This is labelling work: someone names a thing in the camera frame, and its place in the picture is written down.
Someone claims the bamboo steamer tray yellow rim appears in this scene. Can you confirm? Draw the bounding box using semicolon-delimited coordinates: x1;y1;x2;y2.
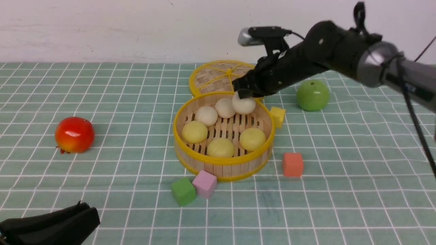
172;91;276;181

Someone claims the green checkered tablecloth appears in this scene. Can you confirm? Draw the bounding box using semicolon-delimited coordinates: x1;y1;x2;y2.
0;63;436;245

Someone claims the woven bamboo steamer lid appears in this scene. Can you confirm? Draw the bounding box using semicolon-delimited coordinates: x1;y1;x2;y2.
189;60;254;97

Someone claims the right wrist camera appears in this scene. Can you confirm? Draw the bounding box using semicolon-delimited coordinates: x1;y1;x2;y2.
238;26;292;57

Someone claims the white bun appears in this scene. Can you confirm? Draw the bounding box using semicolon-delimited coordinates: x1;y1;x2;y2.
215;98;236;118
194;107;218;127
232;92;256;115

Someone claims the right black cable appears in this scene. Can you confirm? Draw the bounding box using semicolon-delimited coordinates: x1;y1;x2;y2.
291;2;436;179

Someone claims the yellow bun front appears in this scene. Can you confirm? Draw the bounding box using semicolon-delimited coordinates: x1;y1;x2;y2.
239;128;266;152

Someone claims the orange foam cube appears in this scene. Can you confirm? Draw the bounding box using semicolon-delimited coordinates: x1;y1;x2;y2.
282;152;304;177

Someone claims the red pomegranate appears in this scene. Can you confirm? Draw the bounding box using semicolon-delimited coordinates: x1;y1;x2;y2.
54;116;95;154

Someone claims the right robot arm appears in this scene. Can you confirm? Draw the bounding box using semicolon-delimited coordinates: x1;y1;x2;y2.
232;21;436;112

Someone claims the yellow foam cube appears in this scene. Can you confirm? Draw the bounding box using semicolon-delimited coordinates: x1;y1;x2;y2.
270;107;285;128

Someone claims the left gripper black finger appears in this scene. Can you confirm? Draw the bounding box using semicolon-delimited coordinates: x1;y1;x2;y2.
0;201;100;245

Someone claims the yellow bun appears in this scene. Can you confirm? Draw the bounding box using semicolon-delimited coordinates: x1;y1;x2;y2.
181;121;208;144
206;137;235;158
239;128;266;152

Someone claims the green foam cube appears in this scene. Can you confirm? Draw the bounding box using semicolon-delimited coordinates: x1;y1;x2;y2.
171;177;197;207

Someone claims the green apple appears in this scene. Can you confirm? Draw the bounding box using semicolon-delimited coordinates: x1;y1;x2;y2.
296;79;330;112

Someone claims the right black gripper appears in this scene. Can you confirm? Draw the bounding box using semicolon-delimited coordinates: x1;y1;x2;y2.
232;41;327;99

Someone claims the pink foam cube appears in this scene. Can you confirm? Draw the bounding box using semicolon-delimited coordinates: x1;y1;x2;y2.
192;170;217;199

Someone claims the white bun front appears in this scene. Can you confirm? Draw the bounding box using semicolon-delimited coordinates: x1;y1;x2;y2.
215;98;236;118

